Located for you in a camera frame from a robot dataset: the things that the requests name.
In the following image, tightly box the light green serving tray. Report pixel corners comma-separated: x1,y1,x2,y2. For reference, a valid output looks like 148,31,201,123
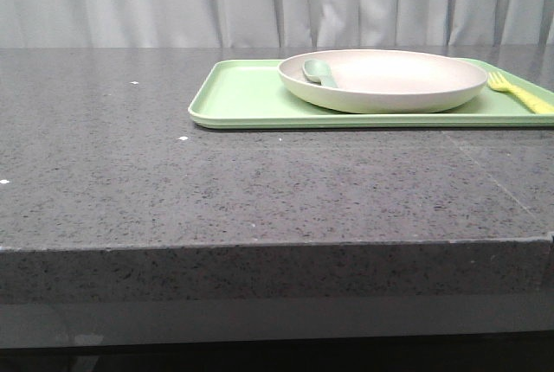
189,60,553,130

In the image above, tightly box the white pleated curtain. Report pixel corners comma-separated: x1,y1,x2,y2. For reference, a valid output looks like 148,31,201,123
1,0,553,48

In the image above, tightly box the beige round plate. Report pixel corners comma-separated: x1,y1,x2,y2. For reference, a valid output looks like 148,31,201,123
278,49,488,114

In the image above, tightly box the sage green plastic spoon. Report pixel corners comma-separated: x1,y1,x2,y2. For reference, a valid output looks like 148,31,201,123
302,59,338,88

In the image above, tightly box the yellow plastic fork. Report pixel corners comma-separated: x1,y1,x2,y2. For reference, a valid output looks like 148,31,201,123
487,72,553,114

